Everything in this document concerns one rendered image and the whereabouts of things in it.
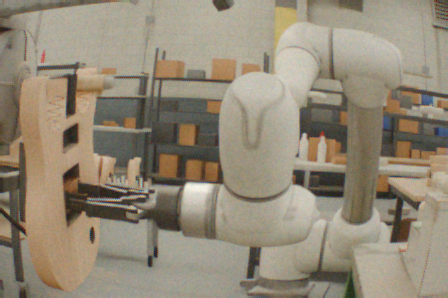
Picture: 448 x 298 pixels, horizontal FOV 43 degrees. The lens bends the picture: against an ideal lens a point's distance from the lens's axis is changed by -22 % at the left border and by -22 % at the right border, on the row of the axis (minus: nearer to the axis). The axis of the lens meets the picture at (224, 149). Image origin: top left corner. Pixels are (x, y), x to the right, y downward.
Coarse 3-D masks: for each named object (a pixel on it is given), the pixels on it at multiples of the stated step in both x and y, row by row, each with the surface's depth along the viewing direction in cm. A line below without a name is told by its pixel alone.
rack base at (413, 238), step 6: (414, 222) 121; (420, 222) 120; (414, 234) 113; (408, 240) 121; (414, 240) 112; (408, 246) 119; (414, 246) 110; (408, 252) 118; (414, 252) 109; (408, 258) 116; (414, 258) 107; (408, 264) 114; (408, 270) 112
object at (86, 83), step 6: (48, 78) 118; (78, 78) 117; (84, 78) 116; (90, 78) 116; (96, 78) 116; (102, 78) 116; (78, 84) 116; (84, 84) 116; (90, 84) 116; (96, 84) 116; (102, 84) 116; (78, 90) 117; (84, 90) 117; (90, 90) 117; (96, 90) 117; (102, 90) 117
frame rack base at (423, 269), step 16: (432, 192) 104; (432, 208) 95; (432, 224) 93; (432, 240) 92; (416, 256) 105; (432, 256) 92; (416, 272) 100; (432, 272) 92; (416, 288) 96; (432, 288) 92
